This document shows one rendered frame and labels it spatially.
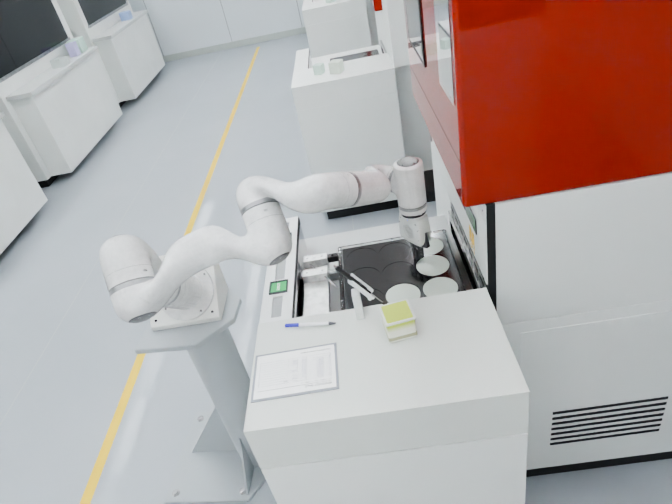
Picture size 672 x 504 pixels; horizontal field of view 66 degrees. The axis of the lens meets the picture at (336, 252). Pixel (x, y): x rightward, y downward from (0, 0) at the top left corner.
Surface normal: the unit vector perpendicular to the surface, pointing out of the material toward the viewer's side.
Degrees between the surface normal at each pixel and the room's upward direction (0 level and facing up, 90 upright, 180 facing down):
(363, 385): 0
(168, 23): 90
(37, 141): 90
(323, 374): 0
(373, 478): 90
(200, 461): 0
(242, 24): 90
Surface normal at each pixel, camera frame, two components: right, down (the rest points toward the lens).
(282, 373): -0.18, -0.80
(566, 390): 0.03, 0.58
